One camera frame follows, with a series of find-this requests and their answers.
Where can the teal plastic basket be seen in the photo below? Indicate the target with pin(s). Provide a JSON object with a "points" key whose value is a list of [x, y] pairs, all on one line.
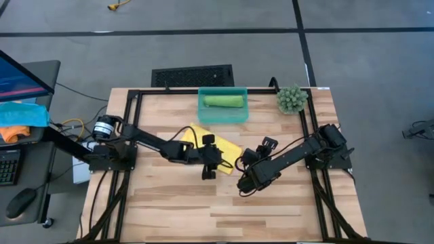
{"points": [[220, 117]]}

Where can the artificial green potted plant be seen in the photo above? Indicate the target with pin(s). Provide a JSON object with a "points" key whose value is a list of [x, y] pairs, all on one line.
{"points": [[291, 100]]}

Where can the black aluminium table frame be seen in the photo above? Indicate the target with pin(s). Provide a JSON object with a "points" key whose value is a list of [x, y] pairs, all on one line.
{"points": [[152, 91]]}

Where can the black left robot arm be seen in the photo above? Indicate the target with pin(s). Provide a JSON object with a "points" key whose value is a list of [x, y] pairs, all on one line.
{"points": [[152, 142]]}

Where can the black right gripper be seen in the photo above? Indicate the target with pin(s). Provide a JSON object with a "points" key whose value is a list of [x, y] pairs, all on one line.
{"points": [[259, 156]]}

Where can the black desk caster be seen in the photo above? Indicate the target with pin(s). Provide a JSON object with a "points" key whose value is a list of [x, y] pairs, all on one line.
{"points": [[48, 223]]}

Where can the green microfiber towel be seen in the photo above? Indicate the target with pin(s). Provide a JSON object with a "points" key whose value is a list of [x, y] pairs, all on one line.
{"points": [[223, 101]]}

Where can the black stand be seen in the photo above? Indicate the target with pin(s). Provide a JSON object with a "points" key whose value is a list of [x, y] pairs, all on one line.
{"points": [[417, 130]]}

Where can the yellow microfiber towel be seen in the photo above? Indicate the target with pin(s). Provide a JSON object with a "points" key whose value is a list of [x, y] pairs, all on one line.
{"points": [[232, 150]]}

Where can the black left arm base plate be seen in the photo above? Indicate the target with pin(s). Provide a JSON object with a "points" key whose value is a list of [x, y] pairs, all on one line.
{"points": [[101, 166]]}

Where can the computer monitor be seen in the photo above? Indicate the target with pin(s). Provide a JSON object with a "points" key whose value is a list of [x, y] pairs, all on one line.
{"points": [[20, 81]]}

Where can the black computer mouse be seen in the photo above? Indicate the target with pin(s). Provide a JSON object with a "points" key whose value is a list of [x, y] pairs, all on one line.
{"points": [[20, 203]]}

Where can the orange cloth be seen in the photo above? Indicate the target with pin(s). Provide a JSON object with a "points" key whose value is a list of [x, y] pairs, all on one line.
{"points": [[13, 133]]}

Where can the grey side desk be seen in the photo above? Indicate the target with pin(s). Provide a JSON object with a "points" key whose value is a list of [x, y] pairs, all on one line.
{"points": [[34, 162]]}

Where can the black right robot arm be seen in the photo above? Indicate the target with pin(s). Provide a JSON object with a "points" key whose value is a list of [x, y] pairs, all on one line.
{"points": [[291, 156]]}

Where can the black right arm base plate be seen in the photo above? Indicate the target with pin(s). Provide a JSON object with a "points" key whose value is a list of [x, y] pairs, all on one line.
{"points": [[334, 164]]}

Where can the black mesh box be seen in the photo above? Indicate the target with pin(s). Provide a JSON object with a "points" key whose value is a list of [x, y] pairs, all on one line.
{"points": [[191, 76]]}

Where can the white box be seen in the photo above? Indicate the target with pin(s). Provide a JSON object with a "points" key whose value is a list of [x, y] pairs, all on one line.
{"points": [[80, 174]]}

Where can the black keyboard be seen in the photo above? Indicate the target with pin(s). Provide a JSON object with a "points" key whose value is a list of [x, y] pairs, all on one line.
{"points": [[8, 167]]}

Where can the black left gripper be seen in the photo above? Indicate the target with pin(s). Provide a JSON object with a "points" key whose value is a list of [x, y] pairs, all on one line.
{"points": [[207, 156]]}

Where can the blue cloth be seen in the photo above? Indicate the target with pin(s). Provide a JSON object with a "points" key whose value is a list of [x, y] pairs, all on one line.
{"points": [[23, 115]]}

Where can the black diagonal bar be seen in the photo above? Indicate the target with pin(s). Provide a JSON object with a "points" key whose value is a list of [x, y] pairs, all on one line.
{"points": [[56, 137]]}

